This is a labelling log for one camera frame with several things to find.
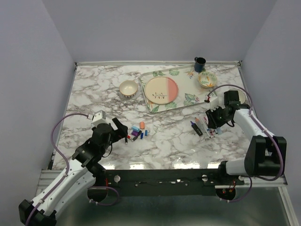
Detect cream and pink plate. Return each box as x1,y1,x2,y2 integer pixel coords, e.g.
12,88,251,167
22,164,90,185
144,77,178,105

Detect orange highlighter pen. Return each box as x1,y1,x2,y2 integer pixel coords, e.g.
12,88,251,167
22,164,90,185
195,118,206,132

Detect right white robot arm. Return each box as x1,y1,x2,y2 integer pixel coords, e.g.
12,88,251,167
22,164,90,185
206,90,287,185

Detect light blue highlighter cap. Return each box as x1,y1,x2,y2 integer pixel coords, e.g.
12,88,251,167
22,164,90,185
131,126,140,132

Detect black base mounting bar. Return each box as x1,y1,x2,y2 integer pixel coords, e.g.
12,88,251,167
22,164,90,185
92,169,244,196

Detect white bowl blue stripes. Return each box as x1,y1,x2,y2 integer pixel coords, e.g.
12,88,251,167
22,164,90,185
119,80,138,98

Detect teal rimmed white bowl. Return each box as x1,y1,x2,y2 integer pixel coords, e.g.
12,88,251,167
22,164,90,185
238,90,246,104

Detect light blue highlighter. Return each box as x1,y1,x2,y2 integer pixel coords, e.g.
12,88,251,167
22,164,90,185
216,128,222,135

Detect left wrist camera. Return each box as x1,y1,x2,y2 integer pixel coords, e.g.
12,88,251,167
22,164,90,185
92,110,107,127

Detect orange highlighter cap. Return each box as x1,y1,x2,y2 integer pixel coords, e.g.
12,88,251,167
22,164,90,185
139,121,145,129

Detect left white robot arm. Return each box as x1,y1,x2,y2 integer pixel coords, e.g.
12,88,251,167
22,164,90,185
19,118,128,226

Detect floral rectangular serving tray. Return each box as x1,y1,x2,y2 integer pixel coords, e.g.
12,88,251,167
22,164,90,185
139,65,216,113

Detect dark blue mug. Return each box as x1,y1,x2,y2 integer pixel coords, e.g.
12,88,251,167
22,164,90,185
194,57,206,73

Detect purple highlighter black cap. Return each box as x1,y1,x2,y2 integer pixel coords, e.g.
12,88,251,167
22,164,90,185
190,121,203,136

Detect floral yellow rimmed bowl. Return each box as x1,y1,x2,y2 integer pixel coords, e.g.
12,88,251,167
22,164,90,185
198,71,217,89

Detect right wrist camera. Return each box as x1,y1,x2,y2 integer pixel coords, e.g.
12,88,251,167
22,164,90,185
207,96,222,112

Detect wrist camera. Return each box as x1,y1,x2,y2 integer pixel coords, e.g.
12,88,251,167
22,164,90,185
207,96,222,112
92,110,107,127

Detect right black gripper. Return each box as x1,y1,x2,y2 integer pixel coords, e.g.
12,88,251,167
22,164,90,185
205,105,230,129

